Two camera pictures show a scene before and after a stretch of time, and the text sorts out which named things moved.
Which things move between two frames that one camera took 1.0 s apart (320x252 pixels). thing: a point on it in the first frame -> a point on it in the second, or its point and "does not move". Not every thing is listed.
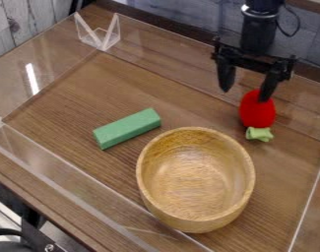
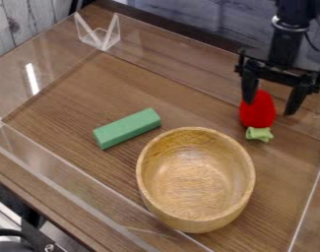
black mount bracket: x=35 y=240 does not move
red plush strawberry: x=257 y=115 does not move
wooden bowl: x=196 y=173 does not move
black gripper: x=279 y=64 -> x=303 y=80
